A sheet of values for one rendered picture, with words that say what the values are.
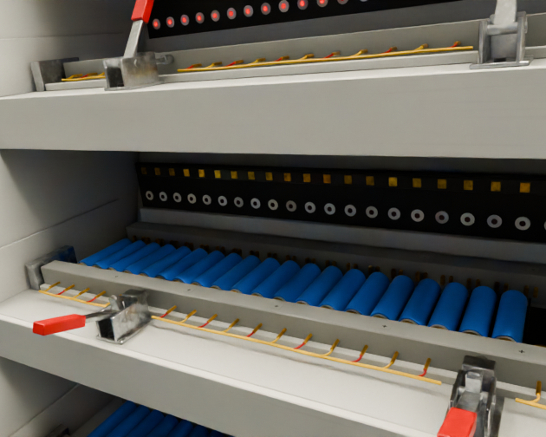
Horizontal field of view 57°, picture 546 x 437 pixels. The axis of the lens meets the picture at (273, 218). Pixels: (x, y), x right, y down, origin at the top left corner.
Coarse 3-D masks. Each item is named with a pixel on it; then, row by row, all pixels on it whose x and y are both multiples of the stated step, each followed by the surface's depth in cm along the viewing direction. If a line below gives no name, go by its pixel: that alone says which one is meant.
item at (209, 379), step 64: (0, 256) 48; (64, 256) 52; (512, 256) 40; (0, 320) 45; (128, 384) 39; (192, 384) 35; (256, 384) 33; (320, 384) 32; (384, 384) 32; (448, 384) 31
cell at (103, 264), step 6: (138, 240) 55; (126, 246) 53; (132, 246) 53; (138, 246) 54; (114, 252) 52; (120, 252) 52; (126, 252) 52; (132, 252) 53; (108, 258) 51; (114, 258) 51; (120, 258) 51; (96, 264) 50; (102, 264) 50; (108, 264) 50
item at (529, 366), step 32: (96, 288) 46; (128, 288) 44; (160, 288) 42; (192, 288) 42; (160, 320) 40; (224, 320) 39; (256, 320) 38; (288, 320) 36; (320, 320) 35; (352, 320) 35; (384, 320) 34; (384, 352) 33; (416, 352) 32; (448, 352) 31; (480, 352) 30; (512, 352) 30; (544, 352) 29; (544, 384) 29
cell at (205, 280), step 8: (232, 256) 48; (240, 256) 49; (216, 264) 46; (224, 264) 47; (232, 264) 47; (208, 272) 45; (216, 272) 45; (224, 272) 46; (200, 280) 44; (208, 280) 44
